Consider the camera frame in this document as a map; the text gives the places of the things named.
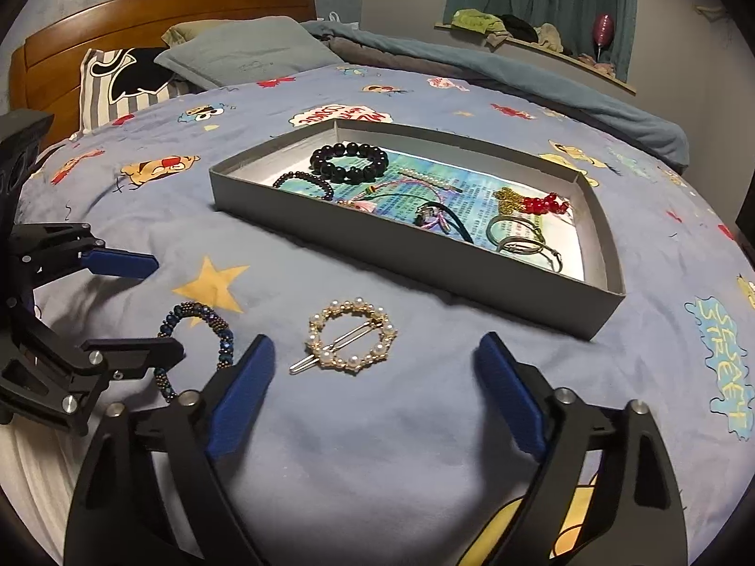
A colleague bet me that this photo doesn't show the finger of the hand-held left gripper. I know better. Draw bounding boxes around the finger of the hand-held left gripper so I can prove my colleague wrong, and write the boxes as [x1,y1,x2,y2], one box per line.
[0,307,185,437]
[13,221,159,284]

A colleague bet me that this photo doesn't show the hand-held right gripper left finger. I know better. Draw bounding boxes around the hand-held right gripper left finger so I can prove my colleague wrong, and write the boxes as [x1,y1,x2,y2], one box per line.
[64,333,277,566]

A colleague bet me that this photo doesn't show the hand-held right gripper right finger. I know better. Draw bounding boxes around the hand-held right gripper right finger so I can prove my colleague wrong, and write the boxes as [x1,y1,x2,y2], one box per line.
[475,332,688,566]

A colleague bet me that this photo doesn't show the blue beaded bracelet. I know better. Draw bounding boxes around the blue beaded bracelet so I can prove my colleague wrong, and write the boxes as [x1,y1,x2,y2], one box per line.
[152,300,235,405]

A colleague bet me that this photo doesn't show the round pearl hair clip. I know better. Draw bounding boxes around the round pearl hair clip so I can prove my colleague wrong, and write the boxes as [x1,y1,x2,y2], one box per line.
[289,298,399,377]

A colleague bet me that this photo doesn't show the silver wire hoop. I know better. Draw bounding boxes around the silver wire hoop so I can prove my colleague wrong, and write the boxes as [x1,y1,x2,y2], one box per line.
[498,239,566,274]

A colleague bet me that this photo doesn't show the grey cardboard box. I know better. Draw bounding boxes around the grey cardboard box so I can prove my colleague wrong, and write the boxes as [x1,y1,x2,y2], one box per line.
[208,119,626,341]

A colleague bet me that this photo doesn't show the black hair tie silver star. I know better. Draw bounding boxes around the black hair tie silver star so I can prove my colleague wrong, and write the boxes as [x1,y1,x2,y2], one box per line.
[416,200,478,245]

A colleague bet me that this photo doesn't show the dark red bead bracelet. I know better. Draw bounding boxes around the dark red bead bracelet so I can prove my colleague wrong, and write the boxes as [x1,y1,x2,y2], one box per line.
[272,170,336,201]

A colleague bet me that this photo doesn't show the pink cord bracelet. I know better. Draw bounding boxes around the pink cord bracelet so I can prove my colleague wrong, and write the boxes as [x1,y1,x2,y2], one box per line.
[339,183,455,231]

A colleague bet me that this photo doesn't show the pearl bar hair pin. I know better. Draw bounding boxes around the pearl bar hair pin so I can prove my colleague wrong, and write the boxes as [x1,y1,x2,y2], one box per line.
[398,170,464,192]

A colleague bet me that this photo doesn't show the striped pillow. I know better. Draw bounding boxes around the striped pillow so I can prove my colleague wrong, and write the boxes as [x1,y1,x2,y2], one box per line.
[78,47,198,133]

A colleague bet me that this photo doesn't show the blue cartoon printed bedsheet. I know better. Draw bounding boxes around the blue cartoon printed bedsheet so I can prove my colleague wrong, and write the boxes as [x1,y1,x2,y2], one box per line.
[0,62,755,566]

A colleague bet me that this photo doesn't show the wooden bed headboard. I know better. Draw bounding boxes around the wooden bed headboard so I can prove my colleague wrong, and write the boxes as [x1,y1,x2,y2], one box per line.
[8,0,319,148]

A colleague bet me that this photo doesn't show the beige pillow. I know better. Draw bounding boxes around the beige pillow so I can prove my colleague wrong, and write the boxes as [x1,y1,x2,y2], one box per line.
[160,17,296,48]

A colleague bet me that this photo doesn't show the grey-green pillow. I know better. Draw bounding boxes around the grey-green pillow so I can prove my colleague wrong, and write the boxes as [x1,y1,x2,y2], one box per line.
[153,17,344,91]

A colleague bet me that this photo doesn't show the teal blanket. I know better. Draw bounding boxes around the teal blanket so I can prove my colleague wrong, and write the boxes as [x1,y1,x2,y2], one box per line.
[301,19,691,171]

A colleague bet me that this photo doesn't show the grey blanket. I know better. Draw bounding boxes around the grey blanket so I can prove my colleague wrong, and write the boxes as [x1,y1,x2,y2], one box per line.
[327,35,490,80]

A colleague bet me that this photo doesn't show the beige cloth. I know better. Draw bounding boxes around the beige cloth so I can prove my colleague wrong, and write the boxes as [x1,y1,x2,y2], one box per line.
[534,22,570,54]

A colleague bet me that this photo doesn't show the black cloth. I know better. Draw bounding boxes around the black cloth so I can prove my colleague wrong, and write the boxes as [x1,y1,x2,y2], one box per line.
[498,13,540,42]

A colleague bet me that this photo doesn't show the green cloth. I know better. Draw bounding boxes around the green cloth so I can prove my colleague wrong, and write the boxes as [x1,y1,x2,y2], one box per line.
[451,8,508,36]

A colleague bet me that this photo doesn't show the pink goblet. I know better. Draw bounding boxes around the pink goblet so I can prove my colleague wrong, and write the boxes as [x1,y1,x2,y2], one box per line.
[590,12,615,66]

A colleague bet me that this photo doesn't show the red bead gold chain charm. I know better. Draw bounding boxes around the red bead gold chain charm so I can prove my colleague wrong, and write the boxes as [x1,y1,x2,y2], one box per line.
[492,185,572,216]

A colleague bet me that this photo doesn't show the black bead bracelet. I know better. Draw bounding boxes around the black bead bracelet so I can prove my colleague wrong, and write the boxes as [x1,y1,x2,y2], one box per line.
[310,141,389,183]

